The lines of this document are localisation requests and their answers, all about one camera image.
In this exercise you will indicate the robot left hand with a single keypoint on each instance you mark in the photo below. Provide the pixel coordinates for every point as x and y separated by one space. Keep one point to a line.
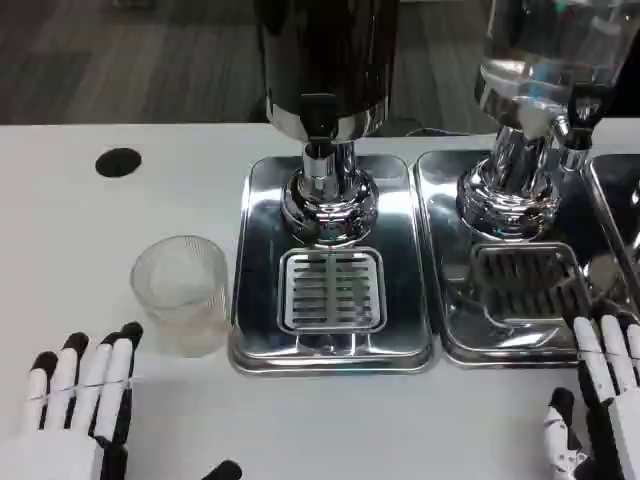
60 450

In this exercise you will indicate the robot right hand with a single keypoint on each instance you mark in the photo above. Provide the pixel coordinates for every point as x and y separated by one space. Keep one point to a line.
617 400

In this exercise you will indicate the clear ribbed glass cup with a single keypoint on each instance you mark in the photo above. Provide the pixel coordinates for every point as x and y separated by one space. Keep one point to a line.
185 310

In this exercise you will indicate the steel drain grid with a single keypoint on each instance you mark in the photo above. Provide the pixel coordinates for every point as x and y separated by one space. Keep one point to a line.
525 280
332 320

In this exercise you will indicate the steel drip tray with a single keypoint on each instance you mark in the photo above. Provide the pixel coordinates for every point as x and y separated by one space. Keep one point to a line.
450 210
617 200
405 280

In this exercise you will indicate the clear drink dispenser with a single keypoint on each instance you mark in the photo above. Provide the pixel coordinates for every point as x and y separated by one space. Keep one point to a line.
520 170

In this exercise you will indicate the dark drink dispenser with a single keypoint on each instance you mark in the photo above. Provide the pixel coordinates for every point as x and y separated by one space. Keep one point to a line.
325 60

